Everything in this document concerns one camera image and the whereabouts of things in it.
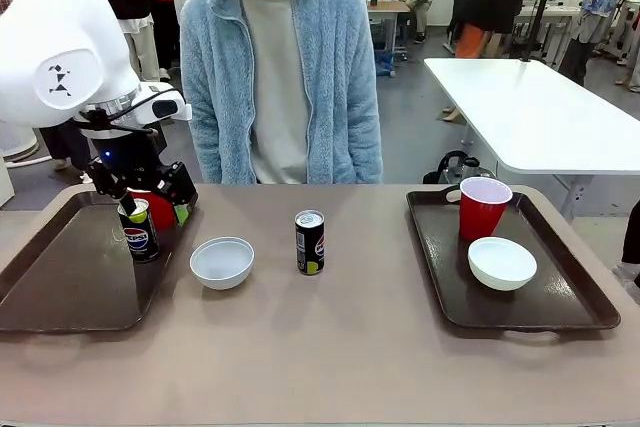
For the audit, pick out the person in blue fleece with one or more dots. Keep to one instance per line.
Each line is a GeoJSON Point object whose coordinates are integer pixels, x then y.
{"type": "Point", "coordinates": [215, 97]}

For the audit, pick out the brown background table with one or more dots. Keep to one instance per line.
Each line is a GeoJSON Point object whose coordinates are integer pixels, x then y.
{"type": "Point", "coordinates": [387, 6]}

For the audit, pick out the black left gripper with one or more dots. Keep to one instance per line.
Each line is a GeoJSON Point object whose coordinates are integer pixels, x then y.
{"type": "Point", "coordinates": [130, 157]}

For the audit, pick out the white folding table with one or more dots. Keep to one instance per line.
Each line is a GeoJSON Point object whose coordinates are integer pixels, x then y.
{"type": "Point", "coordinates": [525, 107]}

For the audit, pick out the black bag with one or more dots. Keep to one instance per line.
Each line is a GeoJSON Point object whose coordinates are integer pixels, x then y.
{"type": "Point", "coordinates": [450, 169]}

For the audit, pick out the wide black Pepsi can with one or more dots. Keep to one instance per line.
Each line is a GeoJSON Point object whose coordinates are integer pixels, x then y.
{"type": "Point", "coordinates": [142, 242]}

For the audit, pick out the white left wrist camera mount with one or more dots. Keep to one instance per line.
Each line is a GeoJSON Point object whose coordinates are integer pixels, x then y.
{"type": "Point", "coordinates": [147, 97]}

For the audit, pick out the black tripod stand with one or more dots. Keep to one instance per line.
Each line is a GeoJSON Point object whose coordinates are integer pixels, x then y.
{"type": "Point", "coordinates": [530, 56]}

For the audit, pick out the white bowl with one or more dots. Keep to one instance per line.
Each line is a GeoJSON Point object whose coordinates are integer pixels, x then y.
{"type": "Point", "coordinates": [222, 262]}
{"type": "Point", "coordinates": [502, 264]}

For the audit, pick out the white ribbed round base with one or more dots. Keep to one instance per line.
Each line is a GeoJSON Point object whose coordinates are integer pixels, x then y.
{"type": "Point", "coordinates": [17, 144]}

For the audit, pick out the slim black Pepsi can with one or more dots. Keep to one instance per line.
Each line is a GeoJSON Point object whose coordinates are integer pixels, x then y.
{"type": "Point", "coordinates": [309, 247]}

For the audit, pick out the red plastic cup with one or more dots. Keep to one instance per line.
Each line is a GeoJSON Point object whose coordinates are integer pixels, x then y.
{"type": "Point", "coordinates": [480, 219]}
{"type": "Point", "coordinates": [162, 212]}

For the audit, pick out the person in red top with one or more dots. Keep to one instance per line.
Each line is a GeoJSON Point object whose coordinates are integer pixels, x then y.
{"type": "Point", "coordinates": [167, 22]}

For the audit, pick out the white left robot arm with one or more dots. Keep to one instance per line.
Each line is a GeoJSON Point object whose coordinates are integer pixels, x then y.
{"type": "Point", "coordinates": [50, 37]}

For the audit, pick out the person in dark trousers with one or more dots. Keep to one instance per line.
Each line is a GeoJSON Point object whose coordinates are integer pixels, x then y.
{"type": "Point", "coordinates": [632, 247]}

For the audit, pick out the brown plastic tray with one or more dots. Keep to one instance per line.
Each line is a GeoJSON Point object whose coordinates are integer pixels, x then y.
{"type": "Point", "coordinates": [565, 297]}
{"type": "Point", "coordinates": [75, 287]}

